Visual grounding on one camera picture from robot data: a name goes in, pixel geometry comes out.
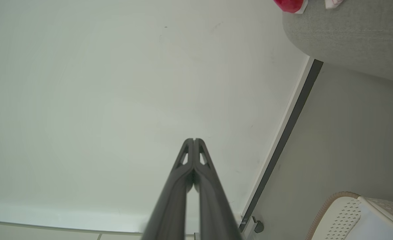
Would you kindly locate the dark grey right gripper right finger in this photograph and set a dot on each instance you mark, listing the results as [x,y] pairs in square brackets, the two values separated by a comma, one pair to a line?
[214,206]

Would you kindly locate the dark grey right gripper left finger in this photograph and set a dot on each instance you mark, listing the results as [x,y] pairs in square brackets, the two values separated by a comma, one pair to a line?
[171,203]

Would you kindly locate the red and white jersey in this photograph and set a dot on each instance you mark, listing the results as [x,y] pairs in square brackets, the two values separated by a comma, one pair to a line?
[288,4]

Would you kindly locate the white plastic laundry basket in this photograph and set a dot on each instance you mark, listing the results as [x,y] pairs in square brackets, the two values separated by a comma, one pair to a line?
[346,216]

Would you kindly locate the white and black baseboard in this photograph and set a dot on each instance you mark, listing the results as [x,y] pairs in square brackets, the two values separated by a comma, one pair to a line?
[283,140]

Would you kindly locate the grey fabric sofa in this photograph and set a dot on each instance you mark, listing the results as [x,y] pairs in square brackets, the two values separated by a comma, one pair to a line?
[349,36]

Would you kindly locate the grey metal frame bar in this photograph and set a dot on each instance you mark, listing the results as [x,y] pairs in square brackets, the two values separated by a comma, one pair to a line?
[253,220]

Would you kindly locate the black round frame foot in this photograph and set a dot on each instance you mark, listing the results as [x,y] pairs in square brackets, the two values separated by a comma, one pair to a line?
[259,226]

